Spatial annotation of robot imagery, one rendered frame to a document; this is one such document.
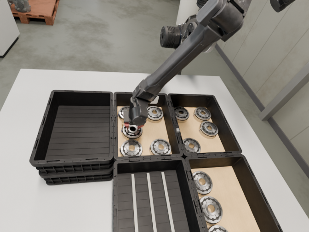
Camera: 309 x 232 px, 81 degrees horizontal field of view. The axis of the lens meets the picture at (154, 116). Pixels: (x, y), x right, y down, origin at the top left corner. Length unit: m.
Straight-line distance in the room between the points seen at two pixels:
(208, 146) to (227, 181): 0.19
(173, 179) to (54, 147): 0.55
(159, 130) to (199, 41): 0.56
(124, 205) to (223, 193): 0.44
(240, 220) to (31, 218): 0.86
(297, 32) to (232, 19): 2.27
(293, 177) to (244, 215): 1.62
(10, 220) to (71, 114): 0.50
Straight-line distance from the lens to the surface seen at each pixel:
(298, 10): 2.87
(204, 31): 0.54
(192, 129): 1.05
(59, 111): 1.07
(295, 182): 2.50
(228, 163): 0.98
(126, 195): 0.81
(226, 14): 0.53
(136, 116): 0.70
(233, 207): 0.93
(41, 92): 1.39
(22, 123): 1.24
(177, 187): 0.85
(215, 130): 1.06
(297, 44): 2.75
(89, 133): 0.95
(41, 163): 0.79
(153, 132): 0.96
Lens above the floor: 1.60
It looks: 48 degrees down
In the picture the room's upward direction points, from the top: 15 degrees clockwise
